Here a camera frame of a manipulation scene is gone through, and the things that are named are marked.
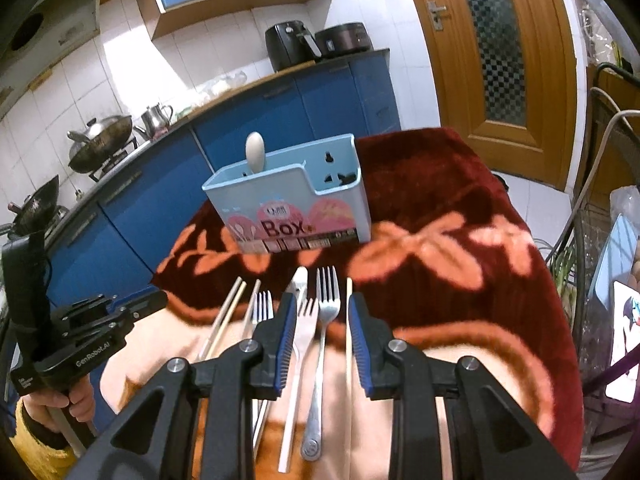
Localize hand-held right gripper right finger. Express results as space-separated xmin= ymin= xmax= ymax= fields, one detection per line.
xmin=347 ymin=291 xmax=581 ymax=480

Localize metal door handle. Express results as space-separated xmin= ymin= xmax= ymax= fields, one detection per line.
xmin=427 ymin=1 xmax=448 ymax=31

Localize wooden door with glass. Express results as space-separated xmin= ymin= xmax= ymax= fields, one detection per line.
xmin=399 ymin=0 xmax=581 ymax=192

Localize clear plastic bags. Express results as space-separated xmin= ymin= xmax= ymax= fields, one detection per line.
xmin=199 ymin=71 xmax=249 ymax=100

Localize dark wok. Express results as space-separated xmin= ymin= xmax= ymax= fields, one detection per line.
xmin=7 ymin=175 xmax=69 ymax=237

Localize steel kettle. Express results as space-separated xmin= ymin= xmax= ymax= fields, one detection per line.
xmin=141 ymin=103 xmax=175 ymax=141

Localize blue kitchen base cabinets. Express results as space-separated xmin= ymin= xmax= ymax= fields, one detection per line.
xmin=44 ymin=49 xmax=402 ymax=311

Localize green onions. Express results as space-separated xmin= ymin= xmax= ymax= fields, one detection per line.
xmin=547 ymin=239 xmax=581 ymax=313

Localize metal wire rack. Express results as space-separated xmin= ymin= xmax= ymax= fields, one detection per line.
xmin=570 ymin=62 xmax=640 ymax=413

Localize light blue board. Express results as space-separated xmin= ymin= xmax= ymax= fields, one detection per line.
xmin=586 ymin=212 xmax=640 ymax=322

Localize black air fryer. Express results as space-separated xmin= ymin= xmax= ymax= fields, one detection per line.
xmin=265 ymin=23 xmax=324 ymax=74

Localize wooden chopstick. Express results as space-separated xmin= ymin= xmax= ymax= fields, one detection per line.
xmin=199 ymin=276 xmax=244 ymax=362
xmin=207 ymin=281 xmax=248 ymax=358
xmin=242 ymin=279 xmax=263 ymax=339
xmin=345 ymin=278 xmax=354 ymax=389

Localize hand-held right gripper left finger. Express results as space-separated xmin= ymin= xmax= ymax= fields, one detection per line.
xmin=65 ymin=291 xmax=301 ymax=480

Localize person's left forearm yellow sleeve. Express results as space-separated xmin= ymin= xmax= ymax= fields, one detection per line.
xmin=7 ymin=400 xmax=76 ymax=468

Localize person's left hand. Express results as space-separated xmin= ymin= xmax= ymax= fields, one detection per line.
xmin=20 ymin=375 xmax=97 ymax=433

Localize grey range hood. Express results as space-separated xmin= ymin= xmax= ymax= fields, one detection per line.
xmin=0 ymin=0 xmax=101 ymax=122

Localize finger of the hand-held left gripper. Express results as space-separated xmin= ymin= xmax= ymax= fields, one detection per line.
xmin=112 ymin=289 xmax=169 ymax=322

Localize gas stove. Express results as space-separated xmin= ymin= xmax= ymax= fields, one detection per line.
xmin=87 ymin=135 xmax=142 ymax=182

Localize beige fork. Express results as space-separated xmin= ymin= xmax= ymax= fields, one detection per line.
xmin=277 ymin=297 xmax=320 ymax=474

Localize light blue utensil box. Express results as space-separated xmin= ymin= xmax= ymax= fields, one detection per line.
xmin=202 ymin=134 xmax=373 ymax=256

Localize red floral blanket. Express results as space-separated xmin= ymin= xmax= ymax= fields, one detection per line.
xmin=100 ymin=127 xmax=584 ymax=480

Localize black rice cooker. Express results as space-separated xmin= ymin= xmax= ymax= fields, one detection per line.
xmin=315 ymin=22 xmax=374 ymax=61

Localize wok with metal lid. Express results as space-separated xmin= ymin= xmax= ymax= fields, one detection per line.
xmin=66 ymin=115 xmax=136 ymax=174

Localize white hose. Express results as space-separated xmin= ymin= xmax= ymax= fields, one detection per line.
xmin=574 ymin=109 xmax=640 ymax=266

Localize small metal fork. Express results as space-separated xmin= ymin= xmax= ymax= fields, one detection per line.
xmin=250 ymin=291 xmax=275 ymax=461

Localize white spoon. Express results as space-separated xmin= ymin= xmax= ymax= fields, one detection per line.
xmin=245 ymin=131 xmax=266 ymax=173

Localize large metal fork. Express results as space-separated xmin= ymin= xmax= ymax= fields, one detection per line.
xmin=300 ymin=266 xmax=342 ymax=461

